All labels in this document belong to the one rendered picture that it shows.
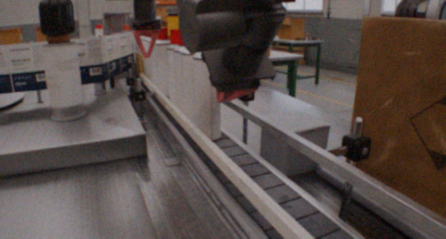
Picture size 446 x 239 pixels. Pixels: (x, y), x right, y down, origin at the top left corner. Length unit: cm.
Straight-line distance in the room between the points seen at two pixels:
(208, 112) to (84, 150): 26
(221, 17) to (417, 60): 26
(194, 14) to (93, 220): 33
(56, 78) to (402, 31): 69
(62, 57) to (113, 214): 41
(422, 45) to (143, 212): 46
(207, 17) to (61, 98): 52
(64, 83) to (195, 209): 45
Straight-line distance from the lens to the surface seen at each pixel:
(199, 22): 32
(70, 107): 78
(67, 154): 64
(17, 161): 66
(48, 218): 51
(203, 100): 54
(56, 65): 76
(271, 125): 43
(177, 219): 46
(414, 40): 44
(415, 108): 45
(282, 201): 41
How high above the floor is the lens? 111
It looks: 18 degrees down
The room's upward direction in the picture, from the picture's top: straight up
